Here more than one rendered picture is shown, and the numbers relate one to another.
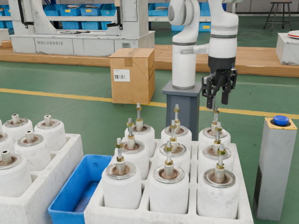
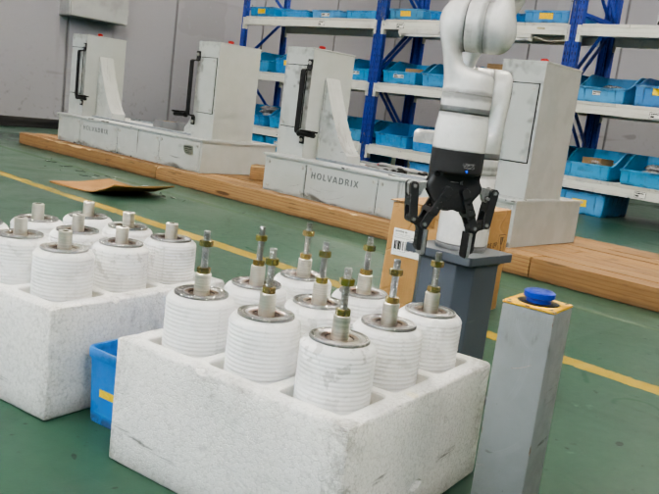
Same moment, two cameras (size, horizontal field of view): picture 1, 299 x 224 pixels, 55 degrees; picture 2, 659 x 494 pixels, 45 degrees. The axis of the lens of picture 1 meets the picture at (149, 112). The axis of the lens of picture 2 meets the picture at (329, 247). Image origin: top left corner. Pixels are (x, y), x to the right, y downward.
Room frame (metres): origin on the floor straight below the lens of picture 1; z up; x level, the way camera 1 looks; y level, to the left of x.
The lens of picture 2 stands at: (-0.30, -0.52, 0.53)
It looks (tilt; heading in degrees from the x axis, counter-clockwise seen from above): 10 degrees down; 24
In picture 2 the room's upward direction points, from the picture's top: 7 degrees clockwise
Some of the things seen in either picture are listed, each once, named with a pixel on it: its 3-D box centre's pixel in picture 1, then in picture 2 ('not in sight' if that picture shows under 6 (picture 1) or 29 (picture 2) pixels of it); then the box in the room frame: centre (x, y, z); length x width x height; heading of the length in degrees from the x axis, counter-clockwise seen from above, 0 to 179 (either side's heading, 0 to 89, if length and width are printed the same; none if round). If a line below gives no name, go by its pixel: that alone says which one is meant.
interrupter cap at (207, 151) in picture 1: (216, 152); (388, 323); (0.68, -0.18, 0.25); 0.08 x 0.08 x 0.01
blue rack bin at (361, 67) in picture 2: not in sight; (372, 71); (6.50, 2.35, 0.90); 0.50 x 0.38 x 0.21; 162
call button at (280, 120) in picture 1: (280, 121); (538, 298); (0.73, -0.36, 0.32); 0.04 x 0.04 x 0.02
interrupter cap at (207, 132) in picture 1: (214, 133); (430, 311); (0.80, -0.20, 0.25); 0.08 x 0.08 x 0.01
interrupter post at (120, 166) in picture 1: (120, 166); (202, 284); (0.61, 0.07, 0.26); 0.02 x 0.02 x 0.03
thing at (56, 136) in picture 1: (52, 147); (166, 285); (0.89, 0.34, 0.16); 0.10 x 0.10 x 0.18
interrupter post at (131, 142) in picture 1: (131, 143); (257, 275); (0.72, 0.05, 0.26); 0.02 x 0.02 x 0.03
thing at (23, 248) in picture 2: not in sight; (17, 286); (0.68, 0.49, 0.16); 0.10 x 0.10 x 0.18
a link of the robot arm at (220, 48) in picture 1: (217, 43); (456, 126); (0.81, -0.19, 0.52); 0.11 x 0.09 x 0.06; 40
